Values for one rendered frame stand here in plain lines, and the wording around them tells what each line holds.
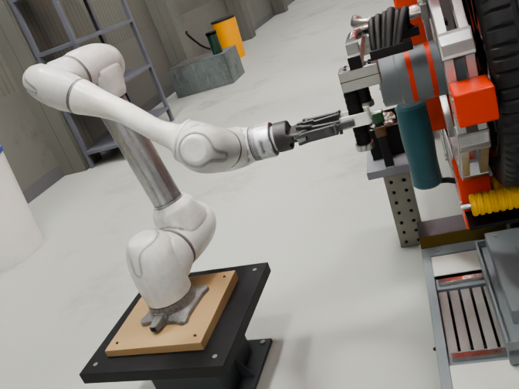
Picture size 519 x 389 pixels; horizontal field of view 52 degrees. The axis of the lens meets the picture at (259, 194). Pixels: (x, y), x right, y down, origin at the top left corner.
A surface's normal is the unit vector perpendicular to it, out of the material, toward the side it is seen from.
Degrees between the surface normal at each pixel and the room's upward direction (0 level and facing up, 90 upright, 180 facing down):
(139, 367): 0
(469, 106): 90
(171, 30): 90
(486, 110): 90
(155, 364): 0
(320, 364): 0
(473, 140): 90
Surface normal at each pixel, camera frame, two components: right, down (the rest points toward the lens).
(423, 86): -0.12, 0.61
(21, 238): 0.84, 0.00
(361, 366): -0.32, -0.87
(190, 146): -0.15, 0.15
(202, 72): -0.25, 0.46
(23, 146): 0.91, -0.17
